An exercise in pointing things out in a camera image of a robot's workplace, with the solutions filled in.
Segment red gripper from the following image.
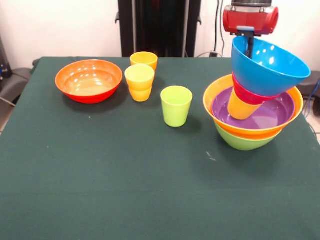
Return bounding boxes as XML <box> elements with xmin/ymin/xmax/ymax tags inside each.
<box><xmin>222</xmin><ymin>5</ymin><xmax>280</xmax><ymax>60</ymax></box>

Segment blue bowl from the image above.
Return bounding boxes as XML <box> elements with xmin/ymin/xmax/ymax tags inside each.
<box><xmin>231</xmin><ymin>36</ymin><xmax>312</xmax><ymax>98</ymax></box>

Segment small pink bowl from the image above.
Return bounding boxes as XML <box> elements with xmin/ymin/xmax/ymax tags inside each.
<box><xmin>231</xmin><ymin>71</ymin><xmax>283</xmax><ymax>106</ymax></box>

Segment yellow cup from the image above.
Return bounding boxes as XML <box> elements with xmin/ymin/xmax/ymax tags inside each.
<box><xmin>227</xmin><ymin>90</ymin><xmax>262</xmax><ymax>121</ymax></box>
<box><xmin>124</xmin><ymin>64</ymin><xmax>156</xmax><ymax>91</ymax></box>

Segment purple bowl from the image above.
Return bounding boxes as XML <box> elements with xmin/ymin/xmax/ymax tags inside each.
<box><xmin>211</xmin><ymin>86</ymin><xmax>296</xmax><ymax>130</ymax></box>

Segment large orange bowl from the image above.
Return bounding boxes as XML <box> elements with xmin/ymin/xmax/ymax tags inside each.
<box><xmin>202</xmin><ymin>74</ymin><xmax>304</xmax><ymax>140</ymax></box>

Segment green bowl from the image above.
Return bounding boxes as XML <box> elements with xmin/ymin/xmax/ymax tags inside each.
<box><xmin>214</xmin><ymin>121</ymin><xmax>283</xmax><ymax>151</ymax></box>

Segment green cup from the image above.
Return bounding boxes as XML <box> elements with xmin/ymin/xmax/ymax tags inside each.
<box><xmin>160</xmin><ymin>85</ymin><xmax>194</xmax><ymax>128</ymax></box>

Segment orange cup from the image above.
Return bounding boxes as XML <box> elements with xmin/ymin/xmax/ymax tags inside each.
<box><xmin>129</xmin><ymin>51</ymin><xmax>159</xmax><ymax>72</ymax></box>

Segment yellow-orange cup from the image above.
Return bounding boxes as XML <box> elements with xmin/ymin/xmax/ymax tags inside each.
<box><xmin>127</xmin><ymin>84</ymin><xmax>153</xmax><ymax>103</ymax></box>

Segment red bowl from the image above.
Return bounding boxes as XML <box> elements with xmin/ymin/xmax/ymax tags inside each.
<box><xmin>54</xmin><ymin>59</ymin><xmax>124</xmax><ymax>105</ymax></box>

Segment dark green tablecloth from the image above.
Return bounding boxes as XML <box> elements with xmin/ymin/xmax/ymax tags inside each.
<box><xmin>0</xmin><ymin>56</ymin><xmax>320</xmax><ymax>240</ymax></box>

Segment black equipment box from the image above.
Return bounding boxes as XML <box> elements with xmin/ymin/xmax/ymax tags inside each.
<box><xmin>0</xmin><ymin>34</ymin><xmax>12</xmax><ymax>85</ymax></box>

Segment black hanging cables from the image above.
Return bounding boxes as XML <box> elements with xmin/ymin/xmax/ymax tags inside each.
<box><xmin>214</xmin><ymin>0</ymin><xmax>226</xmax><ymax>57</ymax></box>

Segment blue cable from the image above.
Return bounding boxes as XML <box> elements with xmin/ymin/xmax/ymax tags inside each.
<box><xmin>303</xmin><ymin>77</ymin><xmax>320</xmax><ymax>118</ymax></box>

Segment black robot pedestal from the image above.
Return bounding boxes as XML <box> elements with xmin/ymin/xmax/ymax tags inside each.
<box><xmin>115</xmin><ymin>0</ymin><xmax>203</xmax><ymax>58</ymax></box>

